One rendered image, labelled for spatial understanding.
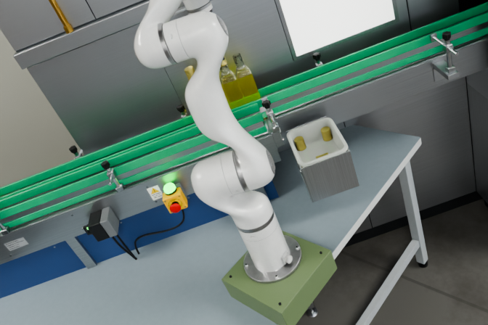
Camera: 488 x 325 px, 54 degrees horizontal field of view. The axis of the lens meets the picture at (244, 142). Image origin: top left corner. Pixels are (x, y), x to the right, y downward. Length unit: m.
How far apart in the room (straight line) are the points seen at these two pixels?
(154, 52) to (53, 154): 2.88
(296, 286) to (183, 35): 0.79
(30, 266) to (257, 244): 1.03
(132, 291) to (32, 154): 2.24
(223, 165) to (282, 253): 0.37
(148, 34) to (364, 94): 0.93
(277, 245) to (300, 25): 0.84
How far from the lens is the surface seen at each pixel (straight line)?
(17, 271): 2.16
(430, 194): 2.56
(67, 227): 1.93
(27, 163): 3.92
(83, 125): 2.02
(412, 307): 2.38
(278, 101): 1.77
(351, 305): 2.43
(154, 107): 1.95
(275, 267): 1.50
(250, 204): 1.36
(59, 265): 2.10
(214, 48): 1.15
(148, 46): 1.17
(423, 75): 1.90
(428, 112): 2.26
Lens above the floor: 1.97
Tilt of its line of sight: 33 degrees down
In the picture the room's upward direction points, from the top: 23 degrees counter-clockwise
